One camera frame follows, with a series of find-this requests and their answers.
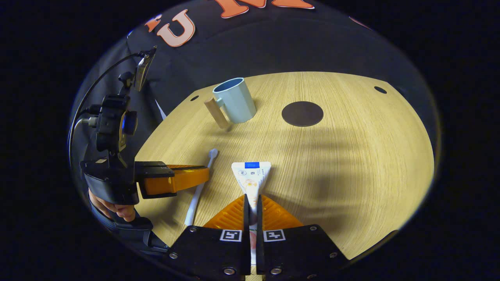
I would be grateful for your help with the dark brown round coaster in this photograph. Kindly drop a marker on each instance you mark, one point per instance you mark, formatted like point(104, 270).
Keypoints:
point(302, 114)

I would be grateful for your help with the white toothpaste tube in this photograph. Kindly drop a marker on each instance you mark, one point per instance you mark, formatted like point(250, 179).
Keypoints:
point(252, 179)

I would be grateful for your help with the black backdrop cloth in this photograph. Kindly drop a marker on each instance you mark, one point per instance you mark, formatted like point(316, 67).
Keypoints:
point(273, 47)

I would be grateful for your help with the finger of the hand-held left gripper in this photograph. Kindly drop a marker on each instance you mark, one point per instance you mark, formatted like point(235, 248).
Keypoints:
point(175, 181)

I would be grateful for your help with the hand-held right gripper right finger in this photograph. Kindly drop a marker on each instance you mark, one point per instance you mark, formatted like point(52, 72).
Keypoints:
point(259, 222)

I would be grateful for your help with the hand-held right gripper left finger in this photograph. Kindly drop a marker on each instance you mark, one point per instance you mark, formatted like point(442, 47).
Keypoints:
point(247, 222)

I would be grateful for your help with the white toothbrush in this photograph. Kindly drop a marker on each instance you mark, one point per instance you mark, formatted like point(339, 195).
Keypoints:
point(197, 195)

